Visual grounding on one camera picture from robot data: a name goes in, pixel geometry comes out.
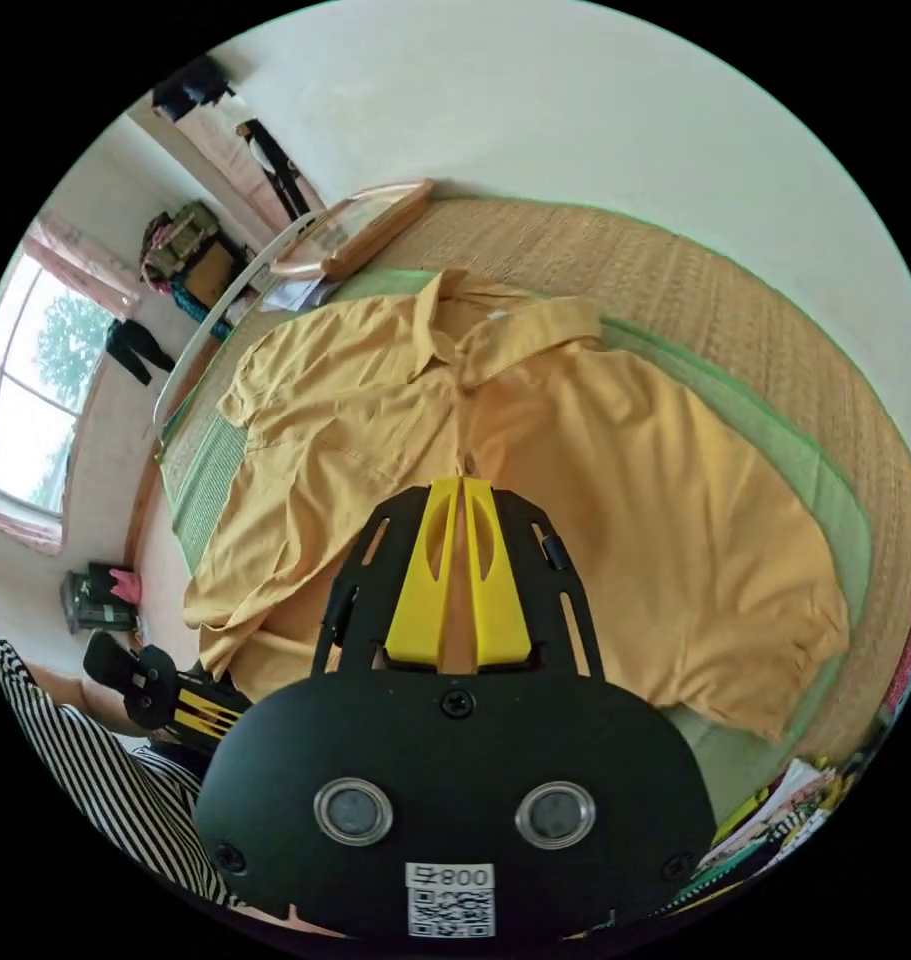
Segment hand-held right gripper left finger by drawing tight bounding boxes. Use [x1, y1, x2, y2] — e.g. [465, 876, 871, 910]
[384, 476, 463, 667]

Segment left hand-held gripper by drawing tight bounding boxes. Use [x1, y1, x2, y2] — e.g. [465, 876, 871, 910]
[121, 643, 255, 753]

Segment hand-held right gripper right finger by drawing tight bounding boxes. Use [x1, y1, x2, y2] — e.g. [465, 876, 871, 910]
[463, 476, 534, 669]

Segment yellow long sleeve shirt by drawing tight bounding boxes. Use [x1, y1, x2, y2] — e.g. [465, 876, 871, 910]
[181, 269, 854, 744]

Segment person's left hand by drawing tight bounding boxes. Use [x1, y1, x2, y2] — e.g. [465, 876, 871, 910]
[33, 663, 153, 742]

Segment person's right hand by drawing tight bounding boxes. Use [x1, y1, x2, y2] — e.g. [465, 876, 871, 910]
[229, 902, 353, 940]

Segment person's body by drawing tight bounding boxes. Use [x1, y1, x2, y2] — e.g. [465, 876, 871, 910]
[0, 633, 255, 913]

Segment black box with pink cloth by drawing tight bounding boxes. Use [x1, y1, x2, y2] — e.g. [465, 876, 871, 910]
[58, 560, 144, 637]

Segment pink curtain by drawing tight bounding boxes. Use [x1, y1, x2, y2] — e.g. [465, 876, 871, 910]
[0, 500, 68, 558]
[19, 212, 143, 318]

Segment white papers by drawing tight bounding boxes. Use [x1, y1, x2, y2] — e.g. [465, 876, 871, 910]
[259, 272, 327, 313]

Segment pile of clothes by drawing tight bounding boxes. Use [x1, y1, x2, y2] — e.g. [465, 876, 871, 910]
[691, 755, 880, 898]

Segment wooden framed picture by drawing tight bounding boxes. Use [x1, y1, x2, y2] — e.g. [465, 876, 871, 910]
[268, 178, 436, 283]

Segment bed with woven mat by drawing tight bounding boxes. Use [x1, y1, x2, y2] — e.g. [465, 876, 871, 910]
[124, 193, 911, 768]

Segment black hanging garment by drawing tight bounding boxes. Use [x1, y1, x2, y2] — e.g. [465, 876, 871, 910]
[103, 317, 178, 388]
[235, 117, 315, 220]

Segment window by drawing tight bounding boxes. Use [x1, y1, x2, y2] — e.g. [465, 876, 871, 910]
[0, 247, 116, 519]

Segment shelf with bags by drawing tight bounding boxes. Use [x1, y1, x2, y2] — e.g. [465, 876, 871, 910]
[138, 199, 255, 322]

